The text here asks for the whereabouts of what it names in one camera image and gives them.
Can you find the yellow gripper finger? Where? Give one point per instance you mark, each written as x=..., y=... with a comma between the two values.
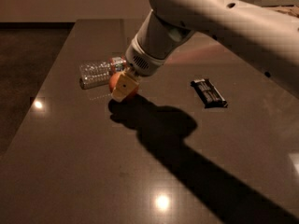
x=124, y=86

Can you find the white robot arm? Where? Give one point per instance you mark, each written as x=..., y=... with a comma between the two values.
x=266, y=39

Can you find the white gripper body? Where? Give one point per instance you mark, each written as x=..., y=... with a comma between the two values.
x=141, y=62

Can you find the black snack bar wrapper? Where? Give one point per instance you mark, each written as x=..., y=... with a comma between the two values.
x=208, y=93

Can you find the clear plastic water bottle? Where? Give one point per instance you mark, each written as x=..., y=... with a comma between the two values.
x=98, y=73

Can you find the red apple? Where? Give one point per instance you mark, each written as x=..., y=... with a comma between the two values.
x=124, y=87

